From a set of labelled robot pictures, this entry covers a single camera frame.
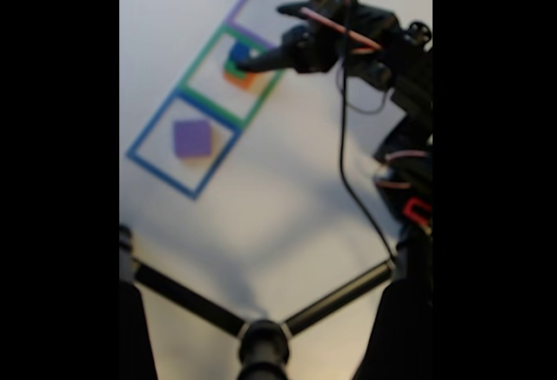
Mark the purple block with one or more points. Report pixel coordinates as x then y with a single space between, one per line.
192 137

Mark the small blue cube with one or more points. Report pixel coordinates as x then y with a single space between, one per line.
239 52

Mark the orange block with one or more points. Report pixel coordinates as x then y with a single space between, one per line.
241 81

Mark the red clamp part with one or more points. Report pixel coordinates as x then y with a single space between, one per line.
411 209

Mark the purple tape square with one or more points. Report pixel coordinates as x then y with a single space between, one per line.
248 28

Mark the green tape square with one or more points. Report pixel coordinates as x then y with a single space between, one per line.
213 108

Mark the blue tape square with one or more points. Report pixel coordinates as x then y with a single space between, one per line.
161 176

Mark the black tripod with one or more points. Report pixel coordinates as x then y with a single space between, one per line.
263 345

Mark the green cube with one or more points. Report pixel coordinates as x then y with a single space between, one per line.
230 66

